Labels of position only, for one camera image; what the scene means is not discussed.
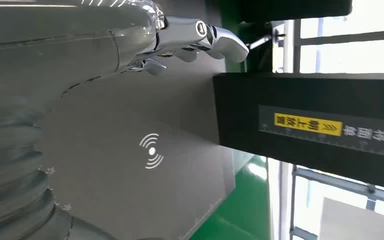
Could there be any black machine beam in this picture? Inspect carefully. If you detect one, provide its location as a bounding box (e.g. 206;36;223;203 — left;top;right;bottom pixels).
212;72;384;193

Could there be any ribbed grey left arm sleeve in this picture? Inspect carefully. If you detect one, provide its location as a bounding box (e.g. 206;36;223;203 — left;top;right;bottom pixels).
0;110;68;240

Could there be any silver metal rod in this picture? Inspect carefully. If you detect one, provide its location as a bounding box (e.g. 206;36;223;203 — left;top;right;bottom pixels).
247;34;274;51

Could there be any black overhead panel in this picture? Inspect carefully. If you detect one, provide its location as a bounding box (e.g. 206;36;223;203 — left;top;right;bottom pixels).
238;0;354;23

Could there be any yellow warning sticker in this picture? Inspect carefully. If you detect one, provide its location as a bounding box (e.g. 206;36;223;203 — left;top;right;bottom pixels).
273;112;344;137

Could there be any grey scan plate, wireless symbol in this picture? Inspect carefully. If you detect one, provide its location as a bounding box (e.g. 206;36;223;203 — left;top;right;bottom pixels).
34;49;237;240

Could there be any green machine post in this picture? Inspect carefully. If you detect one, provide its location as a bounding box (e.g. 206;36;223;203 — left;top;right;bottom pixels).
219;0;250;74

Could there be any white window frame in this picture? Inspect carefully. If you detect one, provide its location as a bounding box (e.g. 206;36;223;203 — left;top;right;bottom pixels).
267;18;384;240

